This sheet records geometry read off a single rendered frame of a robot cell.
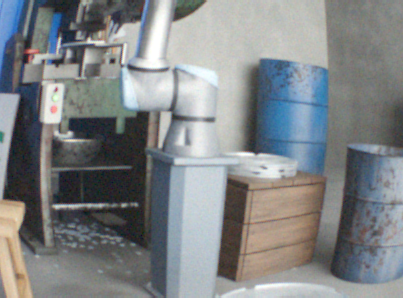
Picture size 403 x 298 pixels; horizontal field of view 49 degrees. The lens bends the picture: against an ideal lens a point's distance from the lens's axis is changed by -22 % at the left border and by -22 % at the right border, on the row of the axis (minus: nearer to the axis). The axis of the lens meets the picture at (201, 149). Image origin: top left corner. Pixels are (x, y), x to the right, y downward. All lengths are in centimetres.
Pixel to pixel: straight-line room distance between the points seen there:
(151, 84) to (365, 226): 84
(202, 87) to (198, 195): 27
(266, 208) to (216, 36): 254
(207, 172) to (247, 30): 301
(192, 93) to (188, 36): 254
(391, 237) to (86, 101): 123
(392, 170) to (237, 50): 281
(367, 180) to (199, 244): 60
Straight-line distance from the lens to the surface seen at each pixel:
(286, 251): 186
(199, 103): 141
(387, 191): 166
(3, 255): 110
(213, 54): 409
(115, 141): 222
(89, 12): 203
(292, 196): 180
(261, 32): 447
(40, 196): 182
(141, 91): 138
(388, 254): 174
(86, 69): 196
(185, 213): 141
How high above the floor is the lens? 63
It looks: 7 degrees down
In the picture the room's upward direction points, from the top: 4 degrees clockwise
